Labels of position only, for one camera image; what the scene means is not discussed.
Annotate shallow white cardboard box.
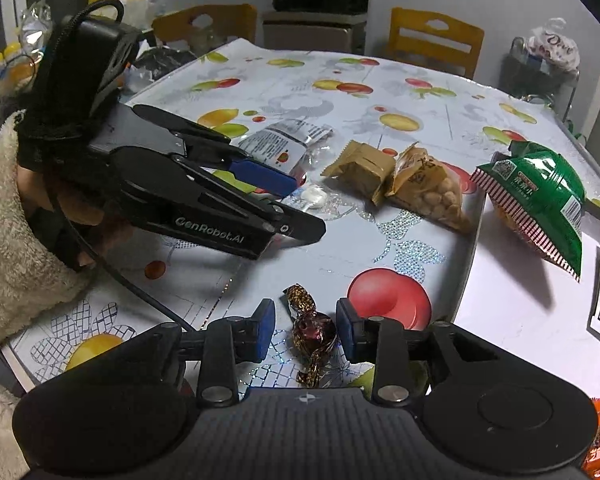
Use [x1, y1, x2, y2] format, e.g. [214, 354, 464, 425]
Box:
[450, 170, 600, 461]

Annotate grey cabinet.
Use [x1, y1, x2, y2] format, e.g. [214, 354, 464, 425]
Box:
[261, 9, 369, 57]

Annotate clear edged snack packet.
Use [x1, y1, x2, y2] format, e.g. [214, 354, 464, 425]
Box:
[229, 119, 332, 172]

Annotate fruit print tablecloth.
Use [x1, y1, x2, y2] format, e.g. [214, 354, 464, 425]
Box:
[0, 37, 600, 401]

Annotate wooden chair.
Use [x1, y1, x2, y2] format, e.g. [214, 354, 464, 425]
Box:
[386, 6, 486, 79]
[151, 3, 258, 57]

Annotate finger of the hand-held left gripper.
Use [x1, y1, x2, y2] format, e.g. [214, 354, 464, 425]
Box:
[132, 104, 299, 199]
[172, 155, 327, 248]

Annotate dark red candy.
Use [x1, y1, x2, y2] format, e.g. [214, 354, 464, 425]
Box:
[281, 283, 339, 387]

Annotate clear bag of round nuts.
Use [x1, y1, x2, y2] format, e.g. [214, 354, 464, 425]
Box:
[384, 141, 474, 234]

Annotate yellow bottles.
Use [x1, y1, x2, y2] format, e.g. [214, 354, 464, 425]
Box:
[0, 41, 37, 87]

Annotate green striped snack bag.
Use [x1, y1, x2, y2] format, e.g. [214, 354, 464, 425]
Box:
[469, 140, 587, 282]

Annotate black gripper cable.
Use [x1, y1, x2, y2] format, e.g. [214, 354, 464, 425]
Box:
[50, 180, 203, 333]

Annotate small brown snack packet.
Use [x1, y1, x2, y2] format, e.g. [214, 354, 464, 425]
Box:
[321, 140, 397, 207]

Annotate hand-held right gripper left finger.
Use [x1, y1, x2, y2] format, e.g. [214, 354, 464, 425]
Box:
[105, 299, 277, 407]

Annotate clear plastic bag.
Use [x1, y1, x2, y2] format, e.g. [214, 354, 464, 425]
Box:
[19, 0, 57, 52]

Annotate clear glass jar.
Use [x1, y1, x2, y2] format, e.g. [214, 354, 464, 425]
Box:
[190, 20, 226, 54]

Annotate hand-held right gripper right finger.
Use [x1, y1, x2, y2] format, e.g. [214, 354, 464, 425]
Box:
[335, 299, 501, 407]

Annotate person's left forearm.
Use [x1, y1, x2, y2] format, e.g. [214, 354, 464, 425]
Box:
[0, 110, 98, 480]

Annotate small clear candy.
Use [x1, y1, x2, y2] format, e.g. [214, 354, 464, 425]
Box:
[299, 185, 329, 209]

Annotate person's left hand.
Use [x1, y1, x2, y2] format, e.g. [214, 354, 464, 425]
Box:
[16, 152, 138, 274]

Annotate white plastic bag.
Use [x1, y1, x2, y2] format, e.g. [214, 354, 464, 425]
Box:
[526, 17, 581, 72]

